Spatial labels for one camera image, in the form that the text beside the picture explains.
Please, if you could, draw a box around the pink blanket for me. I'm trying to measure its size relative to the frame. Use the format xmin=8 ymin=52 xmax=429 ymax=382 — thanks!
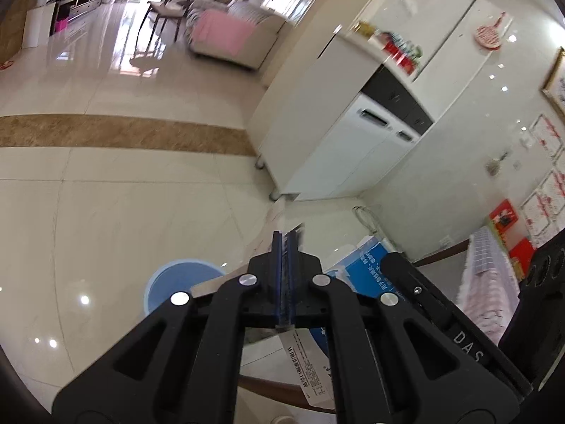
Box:
xmin=191 ymin=10 xmax=256 ymax=55

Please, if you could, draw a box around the pink and purple checkered tablecloth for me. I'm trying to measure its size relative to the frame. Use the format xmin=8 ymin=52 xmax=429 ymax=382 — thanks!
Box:
xmin=457 ymin=226 xmax=519 ymax=345

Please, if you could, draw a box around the light blue plastic bucket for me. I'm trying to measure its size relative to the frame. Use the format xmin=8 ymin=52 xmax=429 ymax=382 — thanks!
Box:
xmin=143 ymin=259 xmax=225 ymax=316

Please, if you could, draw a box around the round red wall ornament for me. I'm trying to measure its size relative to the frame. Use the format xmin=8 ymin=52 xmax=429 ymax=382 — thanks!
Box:
xmin=474 ymin=12 xmax=506 ymax=51

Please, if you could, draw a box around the beige sofa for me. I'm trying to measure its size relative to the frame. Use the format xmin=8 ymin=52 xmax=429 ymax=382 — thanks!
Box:
xmin=184 ymin=0 xmax=286 ymax=70

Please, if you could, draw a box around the white power strip cable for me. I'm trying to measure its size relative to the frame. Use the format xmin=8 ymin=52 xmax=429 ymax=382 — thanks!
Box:
xmin=351 ymin=204 xmax=399 ymax=248

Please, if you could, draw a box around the white sideboard cabinet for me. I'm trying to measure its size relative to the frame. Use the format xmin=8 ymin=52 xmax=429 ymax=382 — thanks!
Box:
xmin=255 ymin=32 xmax=434 ymax=201

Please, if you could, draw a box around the blue white plastic bag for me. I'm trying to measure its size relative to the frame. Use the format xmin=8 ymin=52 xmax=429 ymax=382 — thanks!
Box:
xmin=308 ymin=234 xmax=412 ymax=358

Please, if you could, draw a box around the red gift box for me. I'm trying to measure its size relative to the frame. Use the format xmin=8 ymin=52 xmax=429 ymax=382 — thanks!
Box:
xmin=384 ymin=41 xmax=417 ymax=76

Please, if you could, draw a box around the red paper bag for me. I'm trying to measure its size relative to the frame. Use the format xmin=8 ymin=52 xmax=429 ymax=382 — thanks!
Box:
xmin=510 ymin=237 xmax=535 ymax=279

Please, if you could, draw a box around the white cylindrical bin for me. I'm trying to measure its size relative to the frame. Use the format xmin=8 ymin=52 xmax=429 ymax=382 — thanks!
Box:
xmin=22 ymin=3 xmax=55 ymax=49

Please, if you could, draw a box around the dark wooden chair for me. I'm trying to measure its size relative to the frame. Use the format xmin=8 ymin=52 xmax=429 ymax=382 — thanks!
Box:
xmin=140 ymin=0 xmax=191 ymax=42

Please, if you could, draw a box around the wooden table leg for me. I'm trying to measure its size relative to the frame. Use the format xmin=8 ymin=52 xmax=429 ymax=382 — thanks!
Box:
xmin=238 ymin=375 xmax=336 ymax=414

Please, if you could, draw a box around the framed plum blossom painting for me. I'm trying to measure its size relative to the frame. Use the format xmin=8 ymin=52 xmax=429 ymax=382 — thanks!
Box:
xmin=541 ymin=47 xmax=565 ymax=120

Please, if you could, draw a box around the white paper receipt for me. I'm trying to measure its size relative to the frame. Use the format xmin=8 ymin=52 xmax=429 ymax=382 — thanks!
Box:
xmin=261 ymin=224 xmax=335 ymax=411

